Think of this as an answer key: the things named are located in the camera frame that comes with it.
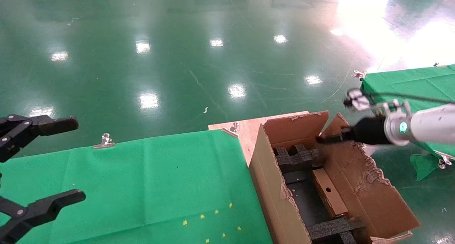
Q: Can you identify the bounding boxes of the green tablecloth with yellow stickers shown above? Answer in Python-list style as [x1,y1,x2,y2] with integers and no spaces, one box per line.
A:
[0,129,274,244]

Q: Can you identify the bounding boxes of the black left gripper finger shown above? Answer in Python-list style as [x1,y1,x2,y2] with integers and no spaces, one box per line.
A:
[0,114,79,163]
[0,190,86,244]

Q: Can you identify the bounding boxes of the large open cardboard carton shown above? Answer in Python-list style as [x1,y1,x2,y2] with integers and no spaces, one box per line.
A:
[248,111,421,244]

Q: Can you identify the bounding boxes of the black camera cable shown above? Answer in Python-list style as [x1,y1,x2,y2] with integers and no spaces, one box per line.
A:
[368,92,455,105]

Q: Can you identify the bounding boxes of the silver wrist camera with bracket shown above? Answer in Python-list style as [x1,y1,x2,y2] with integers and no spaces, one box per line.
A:
[343,89,413,118]

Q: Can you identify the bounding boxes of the plain green tablecloth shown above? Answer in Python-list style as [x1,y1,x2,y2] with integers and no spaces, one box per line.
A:
[360,64,455,182]

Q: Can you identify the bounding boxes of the black foam insert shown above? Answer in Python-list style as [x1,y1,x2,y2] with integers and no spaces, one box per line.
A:
[273,144,326,174]
[306,217,366,244]

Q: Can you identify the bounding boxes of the small cardboard box with hole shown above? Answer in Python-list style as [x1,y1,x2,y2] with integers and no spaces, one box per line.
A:
[312,168,349,218]

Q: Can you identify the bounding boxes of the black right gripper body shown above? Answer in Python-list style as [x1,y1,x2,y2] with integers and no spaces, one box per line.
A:
[350,115,392,145]

